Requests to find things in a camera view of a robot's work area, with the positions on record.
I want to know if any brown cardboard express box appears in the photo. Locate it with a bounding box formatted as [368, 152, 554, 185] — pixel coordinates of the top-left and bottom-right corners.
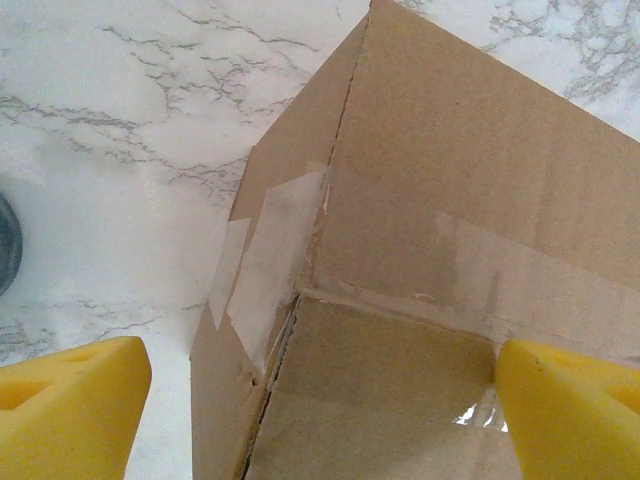
[188, 0, 640, 480]

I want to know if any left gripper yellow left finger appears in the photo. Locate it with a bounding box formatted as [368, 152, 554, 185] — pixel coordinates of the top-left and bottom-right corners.
[0, 335, 154, 480]

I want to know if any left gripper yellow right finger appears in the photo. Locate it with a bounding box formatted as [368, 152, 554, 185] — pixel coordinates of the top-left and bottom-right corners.
[492, 339, 640, 480]

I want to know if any dark blue mug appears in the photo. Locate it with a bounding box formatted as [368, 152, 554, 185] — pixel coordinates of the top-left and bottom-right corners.
[0, 193, 25, 297]

